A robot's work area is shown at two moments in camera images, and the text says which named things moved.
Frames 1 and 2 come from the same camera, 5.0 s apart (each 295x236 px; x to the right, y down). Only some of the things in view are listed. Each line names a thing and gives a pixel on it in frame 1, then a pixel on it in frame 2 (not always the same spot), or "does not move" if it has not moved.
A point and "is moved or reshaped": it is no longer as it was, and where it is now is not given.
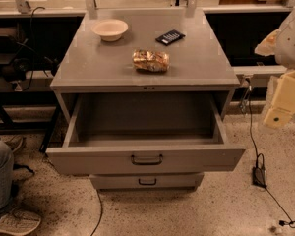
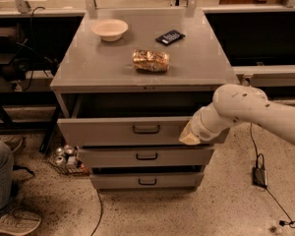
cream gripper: x=292 y=46 to x=200 y=130
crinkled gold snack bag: x=151 y=61 does not move
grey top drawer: x=145 y=134 is moved or reshaped
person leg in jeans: x=1 y=178 does not move
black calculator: x=170 y=37 does not move
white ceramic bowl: x=110 y=29 does not move
